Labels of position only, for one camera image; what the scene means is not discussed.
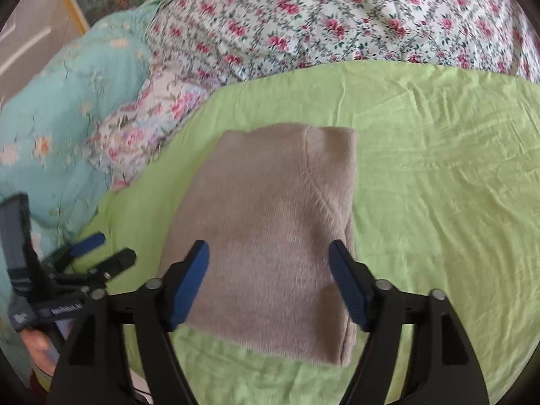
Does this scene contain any beige knit sweater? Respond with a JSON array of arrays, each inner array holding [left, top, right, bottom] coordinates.
[[158, 124, 358, 367]]

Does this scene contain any person's left hand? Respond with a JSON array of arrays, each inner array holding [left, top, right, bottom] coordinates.
[[20, 329, 56, 372]]

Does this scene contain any turquoise floral quilt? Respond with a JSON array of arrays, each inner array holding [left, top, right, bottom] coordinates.
[[0, 5, 164, 389]]

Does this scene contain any pastel floral ruffled pillow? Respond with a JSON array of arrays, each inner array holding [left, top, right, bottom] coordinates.
[[82, 62, 222, 191]]

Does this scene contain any green bed sheet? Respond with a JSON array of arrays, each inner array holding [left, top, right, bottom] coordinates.
[[74, 60, 539, 403]]

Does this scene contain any white pink floral quilt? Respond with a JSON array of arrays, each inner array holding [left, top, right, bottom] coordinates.
[[146, 0, 539, 84]]

